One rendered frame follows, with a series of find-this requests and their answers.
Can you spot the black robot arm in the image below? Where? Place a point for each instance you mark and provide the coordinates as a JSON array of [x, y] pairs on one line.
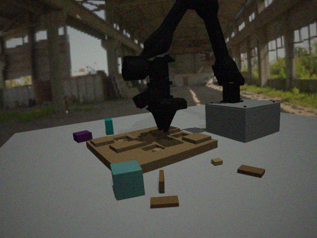
[[225, 68]]

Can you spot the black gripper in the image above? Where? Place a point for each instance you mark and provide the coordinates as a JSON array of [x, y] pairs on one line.
[[164, 111]]

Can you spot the tan square puzzle board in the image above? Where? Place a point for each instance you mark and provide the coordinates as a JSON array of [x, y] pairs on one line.
[[138, 145]]

